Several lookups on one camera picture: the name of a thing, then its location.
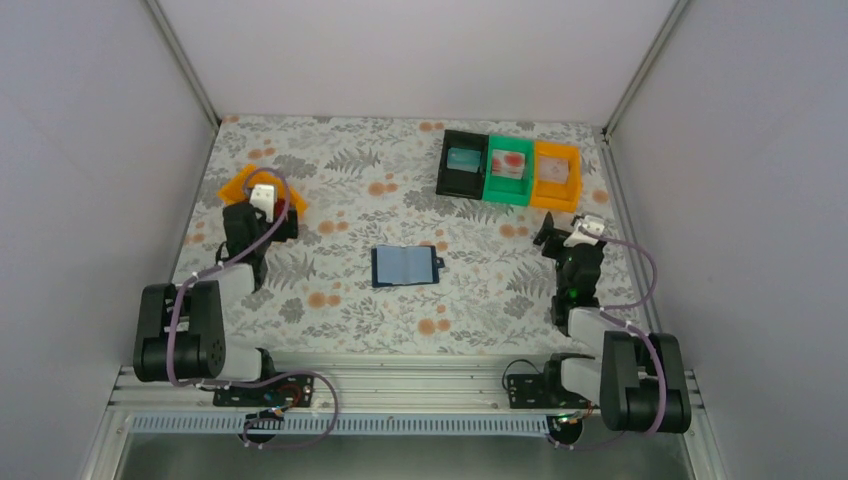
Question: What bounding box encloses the blue leather card holder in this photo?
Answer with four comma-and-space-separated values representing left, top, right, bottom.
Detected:
371, 245, 445, 288

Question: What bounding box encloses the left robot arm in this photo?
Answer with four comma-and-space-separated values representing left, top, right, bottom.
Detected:
133, 201, 299, 385

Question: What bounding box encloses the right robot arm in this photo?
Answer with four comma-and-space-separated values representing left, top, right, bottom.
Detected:
533, 214, 692, 434

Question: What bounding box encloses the pale card stack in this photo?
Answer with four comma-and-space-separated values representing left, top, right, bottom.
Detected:
536, 156, 570, 185

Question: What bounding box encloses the white red card stack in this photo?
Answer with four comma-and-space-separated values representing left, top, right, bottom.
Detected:
491, 149, 527, 180

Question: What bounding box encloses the teal card stack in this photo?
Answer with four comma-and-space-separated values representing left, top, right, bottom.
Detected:
446, 147, 482, 173

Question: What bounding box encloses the orange bin left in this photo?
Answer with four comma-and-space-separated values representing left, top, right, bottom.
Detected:
217, 164, 309, 223

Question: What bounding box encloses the orange bin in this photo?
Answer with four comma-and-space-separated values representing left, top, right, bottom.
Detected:
217, 164, 309, 223
529, 141, 582, 213

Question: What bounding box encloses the orange bin right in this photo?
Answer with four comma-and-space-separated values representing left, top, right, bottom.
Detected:
529, 141, 582, 213

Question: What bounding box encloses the green bin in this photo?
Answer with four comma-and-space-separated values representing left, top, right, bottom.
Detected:
482, 135, 535, 207

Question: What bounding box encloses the floral table mat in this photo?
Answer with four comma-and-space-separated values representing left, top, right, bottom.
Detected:
175, 115, 618, 355

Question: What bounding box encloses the black bin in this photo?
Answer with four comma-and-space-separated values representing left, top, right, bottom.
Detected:
436, 130, 489, 200

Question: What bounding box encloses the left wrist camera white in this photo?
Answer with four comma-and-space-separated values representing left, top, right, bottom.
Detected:
249, 183, 277, 223

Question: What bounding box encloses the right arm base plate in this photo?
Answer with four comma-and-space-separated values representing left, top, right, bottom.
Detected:
504, 374, 590, 410

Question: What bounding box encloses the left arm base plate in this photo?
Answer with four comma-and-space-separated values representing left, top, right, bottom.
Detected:
212, 374, 316, 409

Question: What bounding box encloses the aluminium mounting rail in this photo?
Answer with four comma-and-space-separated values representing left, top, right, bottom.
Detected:
109, 351, 705, 415

